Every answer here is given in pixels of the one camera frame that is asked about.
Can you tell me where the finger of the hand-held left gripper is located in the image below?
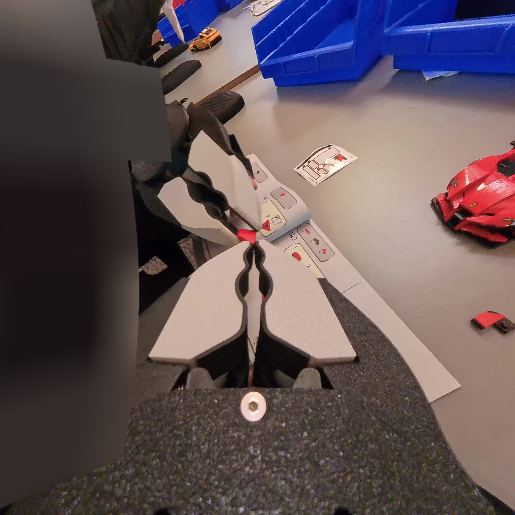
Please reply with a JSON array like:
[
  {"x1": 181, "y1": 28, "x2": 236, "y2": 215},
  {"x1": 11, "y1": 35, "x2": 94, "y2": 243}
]
[
  {"x1": 187, "y1": 131, "x2": 260, "y2": 232},
  {"x1": 158, "y1": 176, "x2": 242, "y2": 247}
]

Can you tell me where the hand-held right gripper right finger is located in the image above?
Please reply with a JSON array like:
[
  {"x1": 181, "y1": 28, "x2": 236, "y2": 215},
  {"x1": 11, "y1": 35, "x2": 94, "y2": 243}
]
[{"x1": 255, "y1": 240, "x2": 358, "y2": 367}]

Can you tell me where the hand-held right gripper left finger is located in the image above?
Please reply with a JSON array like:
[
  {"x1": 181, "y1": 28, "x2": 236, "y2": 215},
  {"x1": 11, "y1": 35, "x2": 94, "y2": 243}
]
[{"x1": 148, "y1": 241, "x2": 251, "y2": 367}]

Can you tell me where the white instruction booklet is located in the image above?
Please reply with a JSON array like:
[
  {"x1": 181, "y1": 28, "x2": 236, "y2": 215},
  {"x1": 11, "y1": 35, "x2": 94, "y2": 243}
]
[{"x1": 199, "y1": 153, "x2": 462, "y2": 403}]

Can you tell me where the red curved brick black plate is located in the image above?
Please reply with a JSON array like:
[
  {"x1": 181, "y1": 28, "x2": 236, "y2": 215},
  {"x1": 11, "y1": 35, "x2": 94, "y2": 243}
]
[{"x1": 470, "y1": 311, "x2": 515, "y2": 335}]

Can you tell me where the yellow brick-built toy car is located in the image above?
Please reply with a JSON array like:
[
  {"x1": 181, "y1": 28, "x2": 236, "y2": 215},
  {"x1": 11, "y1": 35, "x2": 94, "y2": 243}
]
[{"x1": 189, "y1": 27, "x2": 223, "y2": 53}]

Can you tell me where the white sticker sheet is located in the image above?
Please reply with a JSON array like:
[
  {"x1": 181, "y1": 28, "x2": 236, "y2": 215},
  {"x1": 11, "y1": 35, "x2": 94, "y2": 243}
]
[{"x1": 294, "y1": 144, "x2": 359, "y2": 187}]

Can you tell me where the red brick-built toy car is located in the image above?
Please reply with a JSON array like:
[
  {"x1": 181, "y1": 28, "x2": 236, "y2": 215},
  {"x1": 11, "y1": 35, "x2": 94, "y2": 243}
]
[{"x1": 431, "y1": 141, "x2": 515, "y2": 247}]

